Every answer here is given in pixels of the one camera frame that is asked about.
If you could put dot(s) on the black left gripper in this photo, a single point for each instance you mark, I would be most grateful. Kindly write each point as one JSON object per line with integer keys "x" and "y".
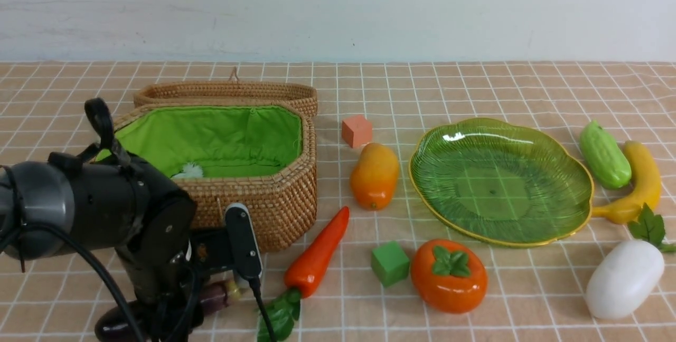
{"x": 108, "y": 198}

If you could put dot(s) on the purple eggplant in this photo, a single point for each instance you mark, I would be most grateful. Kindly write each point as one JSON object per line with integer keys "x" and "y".
{"x": 216, "y": 297}

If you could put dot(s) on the orange carrot with leaves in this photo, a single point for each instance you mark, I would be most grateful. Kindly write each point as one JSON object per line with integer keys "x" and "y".
{"x": 302, "y": 279}

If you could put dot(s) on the orange yellow mango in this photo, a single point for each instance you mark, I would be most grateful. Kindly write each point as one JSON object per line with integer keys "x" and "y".
{"x": 375, "y": 177}

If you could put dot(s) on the orange persimmon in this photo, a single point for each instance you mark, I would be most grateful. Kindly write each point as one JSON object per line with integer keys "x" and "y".
{"x": 448, "y": 276}

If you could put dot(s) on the green cucumber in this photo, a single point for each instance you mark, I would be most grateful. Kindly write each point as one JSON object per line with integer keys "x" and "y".
{"x": 604, "y": 157}

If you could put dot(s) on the white radish with leaf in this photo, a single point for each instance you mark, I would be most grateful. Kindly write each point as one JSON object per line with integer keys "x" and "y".
{"x": 628, "y": 275}

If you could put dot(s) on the yellow banana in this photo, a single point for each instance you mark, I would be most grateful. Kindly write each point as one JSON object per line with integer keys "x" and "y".
{"x": 647, "y": 185}

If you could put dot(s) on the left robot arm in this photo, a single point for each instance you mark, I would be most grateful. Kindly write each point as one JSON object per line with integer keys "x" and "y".
{"x": 25, "y": 221}

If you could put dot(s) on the woven wicker basket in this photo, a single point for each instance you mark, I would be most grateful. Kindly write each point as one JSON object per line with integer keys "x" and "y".
{"x": 259, "y": 153}

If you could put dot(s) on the woven basket lid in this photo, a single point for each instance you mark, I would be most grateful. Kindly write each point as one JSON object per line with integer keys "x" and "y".
{"x": 302, "y": 97}

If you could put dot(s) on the orange foam cube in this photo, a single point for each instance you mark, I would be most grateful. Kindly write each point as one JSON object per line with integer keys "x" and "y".
{"x": 356, "y": 131}

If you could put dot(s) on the green foam cube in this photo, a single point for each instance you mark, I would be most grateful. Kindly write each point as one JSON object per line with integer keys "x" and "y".
{"x": 390, "y": 263}

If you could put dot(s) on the beige checkered tablecloth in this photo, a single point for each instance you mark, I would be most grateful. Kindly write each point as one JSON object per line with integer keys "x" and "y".
{"x": 534, "y": 294}

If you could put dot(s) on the green glass leaf plate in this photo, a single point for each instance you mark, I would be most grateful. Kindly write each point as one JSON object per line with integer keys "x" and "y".
{"x": 501, "y": 183}

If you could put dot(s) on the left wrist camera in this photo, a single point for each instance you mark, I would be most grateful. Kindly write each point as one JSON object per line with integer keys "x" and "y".
{"x": 243, "y": 243}

